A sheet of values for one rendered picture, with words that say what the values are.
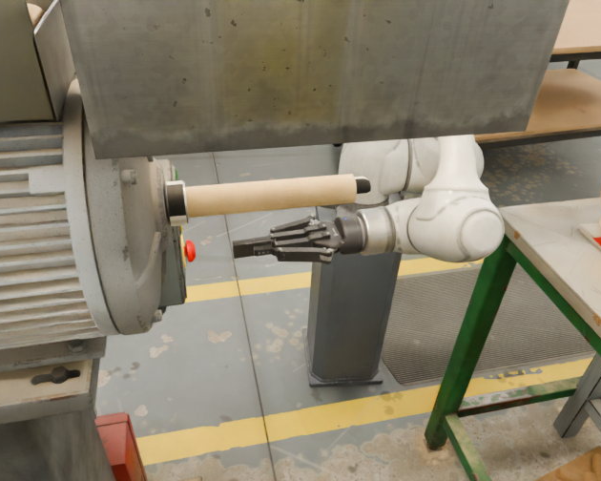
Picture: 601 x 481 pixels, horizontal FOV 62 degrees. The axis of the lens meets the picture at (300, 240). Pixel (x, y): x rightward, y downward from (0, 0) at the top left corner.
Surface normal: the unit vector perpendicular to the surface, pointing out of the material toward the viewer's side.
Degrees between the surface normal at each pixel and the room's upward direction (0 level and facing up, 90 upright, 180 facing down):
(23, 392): 0
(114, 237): 65
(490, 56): 90
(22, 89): 90
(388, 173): 87
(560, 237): 0
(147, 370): 0
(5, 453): 90
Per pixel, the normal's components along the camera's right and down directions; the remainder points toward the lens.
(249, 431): 0.04, -0.79
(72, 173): 0.18, -0.18
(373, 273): 0.09, 0.61
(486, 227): 0.21, 0.23
